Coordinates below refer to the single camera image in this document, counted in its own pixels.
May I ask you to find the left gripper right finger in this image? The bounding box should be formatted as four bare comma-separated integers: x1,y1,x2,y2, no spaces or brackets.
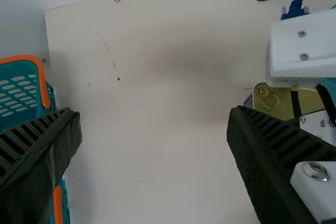
226,105,336,224

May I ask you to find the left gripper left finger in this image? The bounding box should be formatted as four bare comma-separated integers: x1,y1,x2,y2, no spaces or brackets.
0,107,83,224

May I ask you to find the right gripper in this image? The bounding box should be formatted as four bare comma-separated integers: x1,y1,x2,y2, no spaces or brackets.
290,78,336,146

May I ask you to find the gold rectangular tin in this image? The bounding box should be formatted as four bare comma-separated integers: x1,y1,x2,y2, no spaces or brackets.
243,82,326,124

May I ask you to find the teal shopping basket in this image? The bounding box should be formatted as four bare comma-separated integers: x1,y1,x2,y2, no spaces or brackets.
0,55,71,224

